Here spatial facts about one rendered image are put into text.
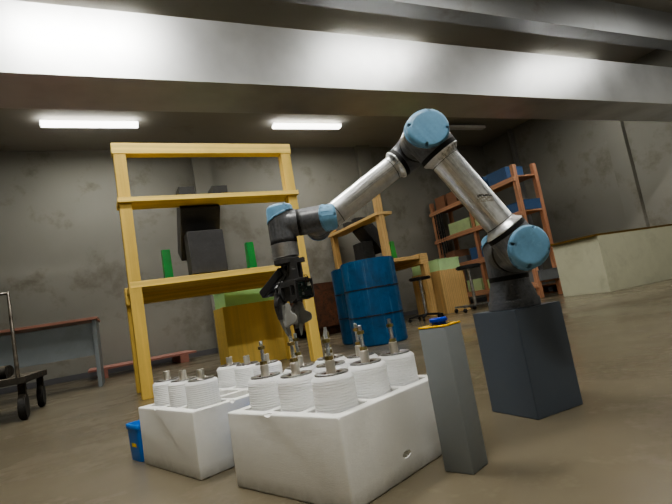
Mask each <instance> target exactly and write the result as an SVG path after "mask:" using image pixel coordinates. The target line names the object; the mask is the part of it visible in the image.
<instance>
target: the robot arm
mask: <svg viewBox="0 0 672 504"><path fill-rule="evenodd" d="M420 166H423V167H424V168H425V169H433V170H434V171H435V172H436V174H437V175H438V176H439V177H440V178H441V179H442V181H443V182H444V183H445V184H446V185H447V187H448V188H449V189H450V190H451V191H452V192H453V194H454V195H455V196H456V197H457V198H458V199H459V201H460V202H461V203H462V204H463V205H464V207H465V208H466V209H467V210H468V211H469V212H470V214H471V215H472V216H473V217H474V218H475V219H476V221H477V222H478V223H479V224H480V225H481V227H482V228H483V229H484V230H485V231H486V232H487V235H486V236H485V237H484V238H483V239H482V241H481V244H482V252H483V255H484V259H485V264H486V269H487V274H488V279H489V283H490V293H489V303H488V308H489V312H496V311H505V310H512V309H519V308H525V307H530V306H535V305H539V304H542V303H541V299H540V296H539V295H538V294H537V292H536V290H535V288H534V286H533V284H532V283H531V281H530V278H529V274H528V270H532V269H534V268H536V267H538V266H540V265H542V264H543V263H544V262H545V261H546V259H547V258H548V256H549V253H550V241H549V238H548V236H547V234H546V233H545V232H544V231H543V230H542V229H541V228H539V227H537V226H534V225H529V223H528V222H527V221H526V220H525V219H524V218H523V216H521V215H515V214H512V213H511V212H510V210H509V209H508V208H507V207H506V206H505V205H504V203H503V202H502V201H501V200H500V199H499V198H498V196H497V195H496V194H495V193H494V192H493V191H492V189H491V188H490V187H489V186H488V185H487V184H486V182H485V181H484V180H483V179H482V178H481V177H480V175H479V174H478V173H477V172H476V171H475V170H474V169H473V167H472V166H471V165H470V164H469V163H468V162H467V160H466V159H465V158H464V157H463V156H462V155H461V153H460V152H459V151H458V150H457V140H456V139H455V138H454V136H453V135H452V134H451V133H450V132H449V123H448V120H447V118H446V117H445V116H444V115H443V114H442V113H441V112H439V111H437V110H434V109H422V110H419V111H417V112H415V113H414V114H413V115H412V116H411V117H410V118H409V119H408V121H407V122H406V124H405V126H404V130H403V133H402V135H401V137H400V139H399V141H398V142H397V144H396V145H395V146H394V147H393V148H392V149H391V150H390V151H388V152H387V153H386V158H385V159H384V160H382V161H381V162H380V163H379V164H377V165H376V166H375V167H374V168H372V169H371V170H370V171H368V172H367V173H366V174H365V175H363V176H362V177H361V178H360V179H358V180H357V181H356V182H355V183H353V184H352V185H351V186H349V187H348V188H347V189H346V190H344V191H343V192H342V193H341V194H339V195H338V196H337V197H336V198H334V199H333V200H332V201H330V202H329V203H328V204H326V205H324V204H321V205H319V206H313V207H307V208H301V209H293V208H292V205H291V204H289V203H277V204H273V205H271V206H269V207H268V208H267V209H266V217H267V225H268V231H269V237H270V243H271V251H272V258H273V260H275V261H274V265H275V266H281V268H278V269H277V270H276V271H275V273H274V274H273V275H272V276H271V278H270V279H269V280H268V282H267V283H266V284H265V285H264V287H263V288H262V289H261V290H260V294H261V296H262V298H267V297H273V296H274V309H275V312H276V315H277V317H278V320H279V321H280V324H281V326H282V328H283V329H284V331H285V333H286V334H287V336H288V337H289V336H292V334H291V329H290V326H291V325H293V324H295V330H296V332H297V333H298V335H299V336H302V333H303V324H304V323H306V322H308V321H310V320H311V319H312V314H311V312H309V311H307V310H305V308H304V305H303V300H305V299H310V298H312V297H314V296H315V292H314V286H313V280H312V278H308V275H307V277H304V276H305V275H306V274H305V275H304V276H303V269H302V262H305V258H304V257H300V258H299V257H298V256H299V248H298V241H297V236H302V235H308V236H309V237H310V238H311V239H313V240H315V241H321V240H324V239H326V238H327V237H328V236H329V234H330V233H331V232H332V231H333V230H336V229H337V228H338V226H339V225H341V224H342V223H343V222H344V221H346V220H347V219H348V218H349V217H351V216H352V215H353V214H355V213H356V212H357V211H358V210H360V209H361V208H362V207H363V206H365V205H366V204H367V203H368V202H370V201H371V200H372V199H373V198H375V197H376V196H377V195H378V194H380V193H381V192H382V191H384V190H385V189H386V188H387V187H389V186H390V185H391V184H392V183H394V182H395V181H396V180H397V179H399V178H400V177H403V178H405V177H406V176H408V175H409V174H410V173H412V172H413V171H414V170H416V169H417V168H419V167H420ZM311 285H312V286H311ZM312 291H313V292H312ZM288 301H289V302H290V303H294V304H293V305H292V306H291V305H290V304H289V303H287V302H288Z"/></svg>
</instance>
